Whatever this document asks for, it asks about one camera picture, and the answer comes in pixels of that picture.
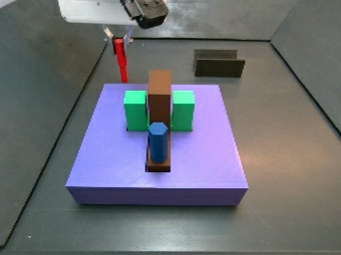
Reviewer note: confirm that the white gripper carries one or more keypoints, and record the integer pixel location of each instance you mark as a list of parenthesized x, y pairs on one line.
[(105, 12)]

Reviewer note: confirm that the red cylindrical peg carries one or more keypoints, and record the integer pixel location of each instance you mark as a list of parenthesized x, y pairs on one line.
[(122, 59)]

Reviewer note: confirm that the purple base board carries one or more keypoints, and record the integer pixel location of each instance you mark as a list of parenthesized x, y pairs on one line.
[(140, 162)]

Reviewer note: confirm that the brown upright block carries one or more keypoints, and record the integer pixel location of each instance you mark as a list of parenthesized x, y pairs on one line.
[(160, 109)]

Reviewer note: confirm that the green block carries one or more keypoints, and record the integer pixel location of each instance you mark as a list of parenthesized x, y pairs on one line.
[(136, 107), (183, 111)]

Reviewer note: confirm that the blue hexagonal peg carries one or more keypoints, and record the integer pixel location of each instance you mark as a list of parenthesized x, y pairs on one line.
[(158, 132)]

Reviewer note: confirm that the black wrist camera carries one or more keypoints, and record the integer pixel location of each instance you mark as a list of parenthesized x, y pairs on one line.
[(148, 12)]

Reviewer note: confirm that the black angled bracket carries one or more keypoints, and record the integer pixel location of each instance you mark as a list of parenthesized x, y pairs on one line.
[(217, 63)]

